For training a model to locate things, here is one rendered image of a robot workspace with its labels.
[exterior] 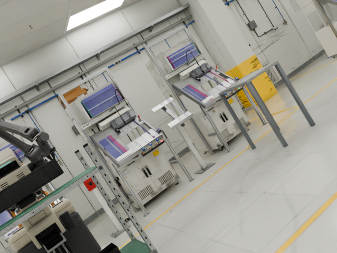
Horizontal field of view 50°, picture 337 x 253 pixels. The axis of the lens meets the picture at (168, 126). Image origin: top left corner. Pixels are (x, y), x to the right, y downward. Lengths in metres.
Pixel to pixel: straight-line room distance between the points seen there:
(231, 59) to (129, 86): 2.06
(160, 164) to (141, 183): 0.38
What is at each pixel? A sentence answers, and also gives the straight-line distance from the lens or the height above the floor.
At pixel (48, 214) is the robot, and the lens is 2.84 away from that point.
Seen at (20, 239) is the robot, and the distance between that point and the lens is 3.10.
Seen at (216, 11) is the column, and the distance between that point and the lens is 7.36.
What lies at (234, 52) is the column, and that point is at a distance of 7.22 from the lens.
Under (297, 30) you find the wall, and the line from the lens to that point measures 9.12.
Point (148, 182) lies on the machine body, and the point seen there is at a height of 0.27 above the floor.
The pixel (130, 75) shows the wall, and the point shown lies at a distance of 6.77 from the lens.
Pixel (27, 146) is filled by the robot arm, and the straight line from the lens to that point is 2.74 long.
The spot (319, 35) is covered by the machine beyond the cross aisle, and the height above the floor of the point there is 0.53.
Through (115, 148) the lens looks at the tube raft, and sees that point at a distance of 4.59.
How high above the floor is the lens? 1.07
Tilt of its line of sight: 4 degrees down
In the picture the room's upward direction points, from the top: 32 degrees counter-clockwise
